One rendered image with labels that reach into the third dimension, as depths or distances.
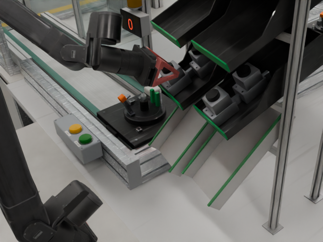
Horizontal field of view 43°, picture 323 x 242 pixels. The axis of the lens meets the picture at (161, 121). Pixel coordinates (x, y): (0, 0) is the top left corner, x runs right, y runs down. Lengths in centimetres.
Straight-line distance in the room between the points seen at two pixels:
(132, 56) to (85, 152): 45
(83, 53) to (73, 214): 34
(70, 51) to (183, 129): 40
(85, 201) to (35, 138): 82
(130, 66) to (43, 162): 62
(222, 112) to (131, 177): 43
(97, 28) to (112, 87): 75
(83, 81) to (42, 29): 81
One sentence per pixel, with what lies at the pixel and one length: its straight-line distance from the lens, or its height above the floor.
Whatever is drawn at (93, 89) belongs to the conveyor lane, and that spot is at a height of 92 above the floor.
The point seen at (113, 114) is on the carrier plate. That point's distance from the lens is 136.
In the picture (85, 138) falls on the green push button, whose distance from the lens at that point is 128.
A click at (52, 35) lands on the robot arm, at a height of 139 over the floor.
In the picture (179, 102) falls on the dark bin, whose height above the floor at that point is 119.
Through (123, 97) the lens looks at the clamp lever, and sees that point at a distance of 126.
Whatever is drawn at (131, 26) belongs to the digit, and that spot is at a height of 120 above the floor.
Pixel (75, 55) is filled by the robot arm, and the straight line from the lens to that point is 88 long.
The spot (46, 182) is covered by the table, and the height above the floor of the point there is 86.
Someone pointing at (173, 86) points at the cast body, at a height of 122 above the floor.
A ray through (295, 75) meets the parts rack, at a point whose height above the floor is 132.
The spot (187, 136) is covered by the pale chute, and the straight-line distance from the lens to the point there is 110.
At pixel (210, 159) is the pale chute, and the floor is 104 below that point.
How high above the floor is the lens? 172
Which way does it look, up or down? 35 degrees down
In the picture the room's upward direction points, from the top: 5 degrees counter-clockwise
